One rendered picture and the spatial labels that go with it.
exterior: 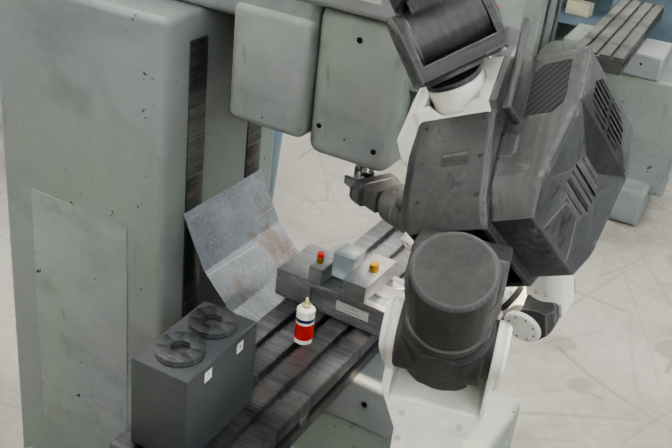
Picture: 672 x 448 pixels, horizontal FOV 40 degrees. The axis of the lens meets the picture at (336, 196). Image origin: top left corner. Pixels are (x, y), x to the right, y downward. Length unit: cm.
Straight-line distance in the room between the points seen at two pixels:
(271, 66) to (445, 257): 87
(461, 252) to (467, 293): 6
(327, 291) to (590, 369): 189
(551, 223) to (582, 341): 263
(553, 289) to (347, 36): 62
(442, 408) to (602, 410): 223
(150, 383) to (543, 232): 73
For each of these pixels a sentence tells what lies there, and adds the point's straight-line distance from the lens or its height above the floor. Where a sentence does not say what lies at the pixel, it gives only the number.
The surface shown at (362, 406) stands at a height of 79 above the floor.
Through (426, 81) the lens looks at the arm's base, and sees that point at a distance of 133.
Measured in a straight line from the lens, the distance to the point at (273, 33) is 189.
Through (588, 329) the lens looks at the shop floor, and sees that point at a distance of 401.
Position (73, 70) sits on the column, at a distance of 211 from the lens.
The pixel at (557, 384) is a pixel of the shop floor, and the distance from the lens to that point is 364.
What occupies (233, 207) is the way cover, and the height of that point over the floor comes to 105.
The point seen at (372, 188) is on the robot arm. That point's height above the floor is 126.
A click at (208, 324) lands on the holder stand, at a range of 171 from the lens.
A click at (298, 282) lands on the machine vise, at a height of 99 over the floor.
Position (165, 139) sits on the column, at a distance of 200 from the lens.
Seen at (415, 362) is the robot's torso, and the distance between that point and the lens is 128.
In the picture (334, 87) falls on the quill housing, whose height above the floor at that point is 147.
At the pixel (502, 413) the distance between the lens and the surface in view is 224.
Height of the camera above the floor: 211
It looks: 27 degrees down
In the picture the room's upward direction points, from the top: 7 degrees clockwise
